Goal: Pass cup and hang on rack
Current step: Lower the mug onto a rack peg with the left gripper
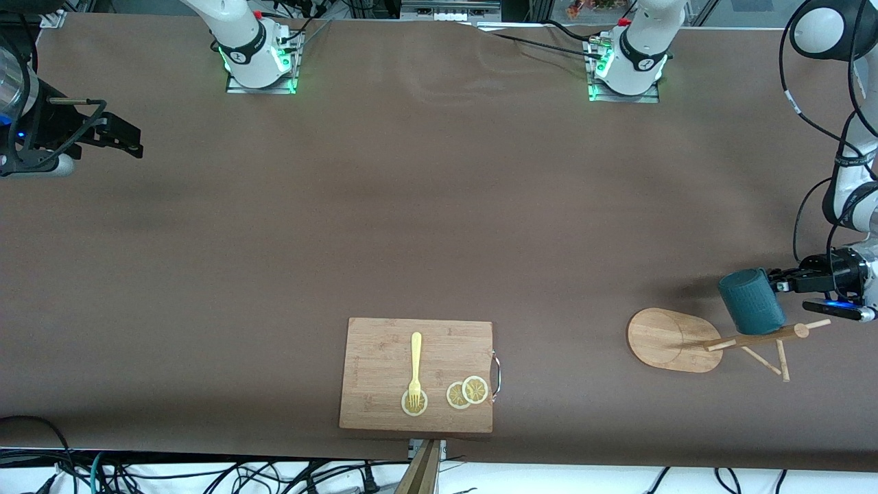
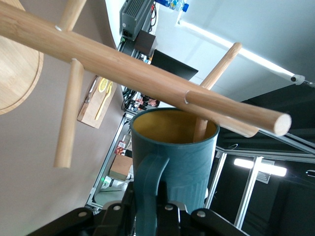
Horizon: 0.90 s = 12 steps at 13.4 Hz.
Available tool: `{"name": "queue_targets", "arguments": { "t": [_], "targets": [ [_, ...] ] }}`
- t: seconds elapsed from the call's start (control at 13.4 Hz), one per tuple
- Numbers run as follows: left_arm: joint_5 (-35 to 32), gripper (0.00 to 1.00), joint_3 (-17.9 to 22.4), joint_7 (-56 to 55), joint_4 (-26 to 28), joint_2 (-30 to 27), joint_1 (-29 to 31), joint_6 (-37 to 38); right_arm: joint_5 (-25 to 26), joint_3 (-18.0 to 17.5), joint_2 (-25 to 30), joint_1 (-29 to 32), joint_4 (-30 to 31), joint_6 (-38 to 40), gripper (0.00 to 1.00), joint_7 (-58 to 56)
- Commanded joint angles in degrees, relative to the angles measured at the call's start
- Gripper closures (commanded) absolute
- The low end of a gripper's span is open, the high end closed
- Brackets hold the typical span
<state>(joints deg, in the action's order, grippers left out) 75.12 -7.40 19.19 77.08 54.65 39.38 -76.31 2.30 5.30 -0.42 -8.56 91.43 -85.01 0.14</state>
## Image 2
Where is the aluminium frame rail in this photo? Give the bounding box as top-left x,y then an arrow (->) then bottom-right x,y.
204,127 -> 315,229
85,113 -> 135,209

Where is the red patterned box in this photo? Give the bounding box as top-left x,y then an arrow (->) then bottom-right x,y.
115,140 -> 127,156

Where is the wooden cutting board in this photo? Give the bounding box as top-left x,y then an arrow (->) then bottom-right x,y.
77,75 -> 118,130

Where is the grey power supply box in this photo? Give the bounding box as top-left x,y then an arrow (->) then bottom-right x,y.
120,0 -> 155,41

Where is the teal cup yellow inside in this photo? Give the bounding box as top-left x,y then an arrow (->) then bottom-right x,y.
129,108 -> 220,236

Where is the wooden cup rack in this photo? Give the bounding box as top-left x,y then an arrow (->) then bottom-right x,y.
0,0 -> 292,169

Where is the small security camera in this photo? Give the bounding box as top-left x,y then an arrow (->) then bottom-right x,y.
289,74 -> 307,86

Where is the plastic water bottle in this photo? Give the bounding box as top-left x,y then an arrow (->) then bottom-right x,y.
155,0 -> 189,12

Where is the black monitor panel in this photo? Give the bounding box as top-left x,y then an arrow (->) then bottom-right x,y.
150,49 -> 199,82

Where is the ceiling light strip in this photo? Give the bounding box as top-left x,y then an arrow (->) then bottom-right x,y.
178,19 -> 296,79

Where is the ceiling light panel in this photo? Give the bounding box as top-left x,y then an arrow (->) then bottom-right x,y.
233,158 -> 288,177

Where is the lemon slice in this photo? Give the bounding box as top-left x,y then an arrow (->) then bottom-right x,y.
98,78 -> 109,93

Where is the dark brown box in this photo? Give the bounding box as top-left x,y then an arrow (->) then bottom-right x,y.
134,29 -> 158,57

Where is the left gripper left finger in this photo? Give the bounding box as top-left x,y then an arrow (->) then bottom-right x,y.
27,183 -> 136,236

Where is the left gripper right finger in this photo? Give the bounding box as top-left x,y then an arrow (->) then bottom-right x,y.
156,181 -> 247,236

